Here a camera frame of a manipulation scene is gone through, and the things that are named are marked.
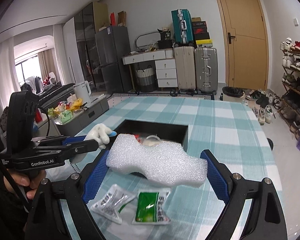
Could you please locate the yellow snack bag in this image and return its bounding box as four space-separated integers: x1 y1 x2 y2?
66 98 83 112

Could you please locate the teal suitcase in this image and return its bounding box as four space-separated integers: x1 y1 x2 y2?
171 9 194 46

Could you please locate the white plush toy blue bow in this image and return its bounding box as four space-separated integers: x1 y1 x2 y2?
84 123 117 149

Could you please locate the white drawer desk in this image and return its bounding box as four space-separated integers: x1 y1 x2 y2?
122 48 178 88

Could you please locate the black paper bag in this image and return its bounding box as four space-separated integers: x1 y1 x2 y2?
158 28 173 49

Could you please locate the wooden door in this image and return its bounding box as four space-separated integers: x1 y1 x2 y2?
217 0 269 90

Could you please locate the silver suitcase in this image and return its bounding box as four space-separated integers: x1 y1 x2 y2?
194 47 218 95

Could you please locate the red balloon glue packet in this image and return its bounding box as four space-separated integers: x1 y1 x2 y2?
134 134 143 143

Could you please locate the white rope bundle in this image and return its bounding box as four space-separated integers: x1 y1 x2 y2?
142 134 163 147

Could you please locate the grey side cabinet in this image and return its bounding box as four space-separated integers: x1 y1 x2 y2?
55 95 109 136

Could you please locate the woven laundry basket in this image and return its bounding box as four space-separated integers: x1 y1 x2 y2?
136 65 157 93

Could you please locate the wooden shoe rack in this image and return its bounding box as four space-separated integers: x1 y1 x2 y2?
279 37 300 140

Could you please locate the beige suitcase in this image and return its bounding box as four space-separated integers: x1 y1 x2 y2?
174 46 196 90

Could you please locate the teal checkered tablecloth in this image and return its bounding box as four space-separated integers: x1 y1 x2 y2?
93 96 282 239

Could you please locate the white electric kettle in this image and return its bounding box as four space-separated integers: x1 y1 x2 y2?
73 81 91 103

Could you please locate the green snack bag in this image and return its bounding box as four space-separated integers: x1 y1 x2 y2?
59 110 74 124

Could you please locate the grey refrigerator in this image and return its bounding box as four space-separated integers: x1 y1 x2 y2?
95 25 133 94

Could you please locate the black cardboard box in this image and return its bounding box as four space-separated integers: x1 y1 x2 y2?
114 120 189 151

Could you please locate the stack of shoe boxes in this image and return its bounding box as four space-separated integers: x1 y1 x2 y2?
191 17 213 47

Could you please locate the person's left hand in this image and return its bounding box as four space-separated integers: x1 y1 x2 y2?
8 170 46 200

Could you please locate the white green small sachet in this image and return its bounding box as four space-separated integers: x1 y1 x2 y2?
90 184 136 224

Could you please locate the white foam block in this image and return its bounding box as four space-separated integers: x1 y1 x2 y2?
106 134 208 187

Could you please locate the black trash bin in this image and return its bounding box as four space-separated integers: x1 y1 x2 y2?
222 86 245 103

